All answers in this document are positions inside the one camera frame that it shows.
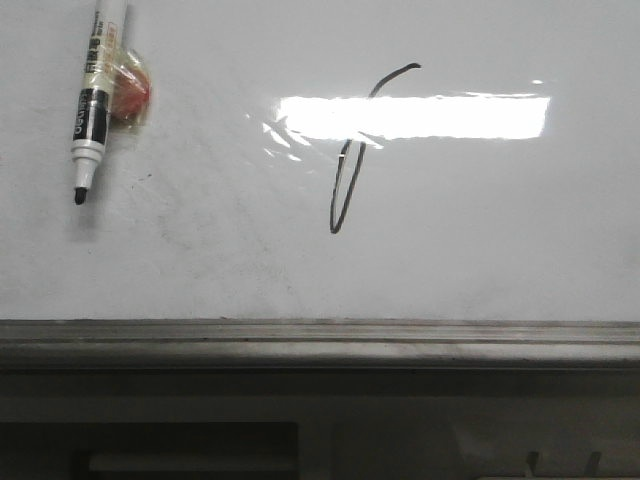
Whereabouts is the red magnet taped to marker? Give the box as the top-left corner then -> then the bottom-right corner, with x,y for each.
109,48 -> 152,129

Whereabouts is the black and white marker pen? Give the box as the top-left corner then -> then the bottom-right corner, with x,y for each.
71,1 -> 128,205

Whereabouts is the white whiteboard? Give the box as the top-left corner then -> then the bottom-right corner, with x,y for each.
1,1 -> 639,321

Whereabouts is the grey aluminium whiteboard frame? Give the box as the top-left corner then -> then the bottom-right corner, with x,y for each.
1,319 -> 639,370

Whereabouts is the grey table frame below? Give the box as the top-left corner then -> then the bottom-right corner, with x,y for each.
1,371 -> 639,479

